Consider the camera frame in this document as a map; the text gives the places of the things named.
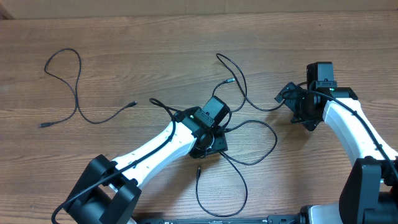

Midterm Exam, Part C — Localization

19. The black usb cable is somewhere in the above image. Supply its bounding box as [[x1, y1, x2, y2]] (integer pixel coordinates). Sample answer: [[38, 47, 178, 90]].
[[38, 48, 138, 129]]

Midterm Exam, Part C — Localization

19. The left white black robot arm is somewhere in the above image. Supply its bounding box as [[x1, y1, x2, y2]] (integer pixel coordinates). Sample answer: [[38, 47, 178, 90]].
[[51, 96, 231, 224]]

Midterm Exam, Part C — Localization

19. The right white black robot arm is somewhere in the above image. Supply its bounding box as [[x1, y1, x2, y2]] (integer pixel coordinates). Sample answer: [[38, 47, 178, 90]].
[[275, 62, 397, 223]]

